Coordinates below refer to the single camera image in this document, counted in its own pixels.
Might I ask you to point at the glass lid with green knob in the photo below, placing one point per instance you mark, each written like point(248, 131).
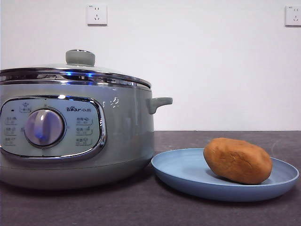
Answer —
point(80, 57)

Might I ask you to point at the brown potato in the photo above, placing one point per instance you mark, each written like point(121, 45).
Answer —
point(237, 160)

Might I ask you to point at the pale green electric steamer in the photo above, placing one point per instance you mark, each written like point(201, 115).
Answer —
point(127, 131)

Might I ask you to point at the blue round plate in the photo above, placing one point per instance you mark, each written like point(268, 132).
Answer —
point(183, 171)

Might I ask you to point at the white wall socket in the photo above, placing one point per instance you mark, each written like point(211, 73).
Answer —
point(97, 14)
point(294, 16)

